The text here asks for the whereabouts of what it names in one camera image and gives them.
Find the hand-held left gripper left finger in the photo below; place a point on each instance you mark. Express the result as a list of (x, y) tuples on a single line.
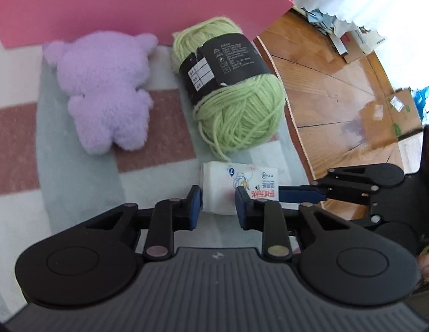
[(194, 207)]

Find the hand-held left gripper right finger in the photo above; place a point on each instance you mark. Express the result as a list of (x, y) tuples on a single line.
[(240, 207)]

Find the checked striped rug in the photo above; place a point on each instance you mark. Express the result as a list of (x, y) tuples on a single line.
[(97, 179)]

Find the flat cardboard sheet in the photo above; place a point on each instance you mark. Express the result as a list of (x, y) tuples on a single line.
[(384, 117)]

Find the purple plush toy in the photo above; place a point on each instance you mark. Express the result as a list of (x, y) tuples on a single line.
[(103, 90)]

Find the white printed tissue pack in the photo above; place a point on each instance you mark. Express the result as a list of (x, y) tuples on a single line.
[(221, 186)]

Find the blue plastic bag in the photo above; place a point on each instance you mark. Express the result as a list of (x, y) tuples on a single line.
[(425, 100)]

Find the pink cardboard box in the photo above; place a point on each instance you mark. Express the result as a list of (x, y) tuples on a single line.
[(131, 3)]

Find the green yarn ball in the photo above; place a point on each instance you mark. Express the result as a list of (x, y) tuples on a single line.
[(242, 110)]

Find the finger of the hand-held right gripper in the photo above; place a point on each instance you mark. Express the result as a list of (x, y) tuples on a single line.
[(297, 194), (370, 222)]

